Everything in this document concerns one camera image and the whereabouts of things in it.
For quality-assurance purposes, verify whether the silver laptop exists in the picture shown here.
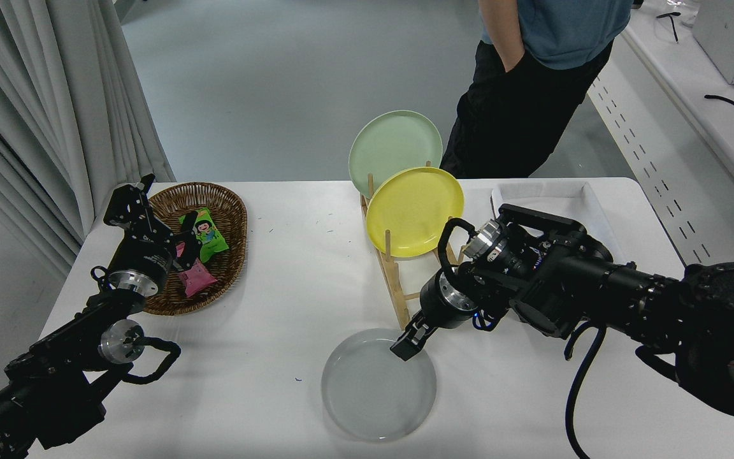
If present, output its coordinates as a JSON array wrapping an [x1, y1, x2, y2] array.
[[692, 0, 734, 88]]

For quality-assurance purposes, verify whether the green snack packet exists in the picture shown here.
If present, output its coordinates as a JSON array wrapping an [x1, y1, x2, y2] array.
[[180, 207, 229, 263]]

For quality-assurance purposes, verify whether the pink snack packet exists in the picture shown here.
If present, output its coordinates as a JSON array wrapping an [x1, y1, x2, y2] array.
[[176, 242, 219, 298]]

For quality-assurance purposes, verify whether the white tray with cork base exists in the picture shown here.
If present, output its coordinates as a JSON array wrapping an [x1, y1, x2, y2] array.
[[491, 180, 626, 262]]

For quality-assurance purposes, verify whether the brown wicker basket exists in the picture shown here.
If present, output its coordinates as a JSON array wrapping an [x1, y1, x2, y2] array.
[[143, 182, 248, 316]]

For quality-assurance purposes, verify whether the grey curtain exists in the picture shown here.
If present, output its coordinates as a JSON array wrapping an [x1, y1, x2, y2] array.
[[0, 0, 176, 278]]

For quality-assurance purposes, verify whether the white perforated side desk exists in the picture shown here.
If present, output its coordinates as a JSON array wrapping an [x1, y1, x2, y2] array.
[[587, 0, 734, 265]]

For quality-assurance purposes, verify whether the person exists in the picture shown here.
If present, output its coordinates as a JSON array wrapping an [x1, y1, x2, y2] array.
[[440, 0, 633, 179]]

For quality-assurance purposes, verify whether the grey plate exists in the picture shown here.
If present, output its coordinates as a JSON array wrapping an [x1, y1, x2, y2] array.
[[321, 328, 438, 442]]

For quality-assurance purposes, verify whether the black cable on desk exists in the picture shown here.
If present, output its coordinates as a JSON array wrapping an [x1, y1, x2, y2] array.
[[705, 94, 734, 119]]

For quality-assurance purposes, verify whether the yellow plate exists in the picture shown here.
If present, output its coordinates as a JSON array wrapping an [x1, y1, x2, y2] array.
[[366, 166, 465, 258]]

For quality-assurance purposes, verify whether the thin black looped cable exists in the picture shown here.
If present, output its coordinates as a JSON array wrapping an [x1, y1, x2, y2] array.
[[656, 11, 680, 43]]

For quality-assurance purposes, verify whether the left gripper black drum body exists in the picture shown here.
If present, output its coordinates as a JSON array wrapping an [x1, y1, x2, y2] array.
[[108, 231, 176, 293]]

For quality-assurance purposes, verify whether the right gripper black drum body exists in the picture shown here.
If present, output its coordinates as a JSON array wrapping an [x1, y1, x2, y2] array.
[[419, 271, 476, 330]]

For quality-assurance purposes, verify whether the pale green plate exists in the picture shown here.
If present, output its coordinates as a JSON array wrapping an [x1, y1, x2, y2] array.
[[349, 110, 443, 199]]

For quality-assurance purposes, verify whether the wooden plate rack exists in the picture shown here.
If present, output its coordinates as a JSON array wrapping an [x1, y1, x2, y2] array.
[[359, 159, 470, 331]]

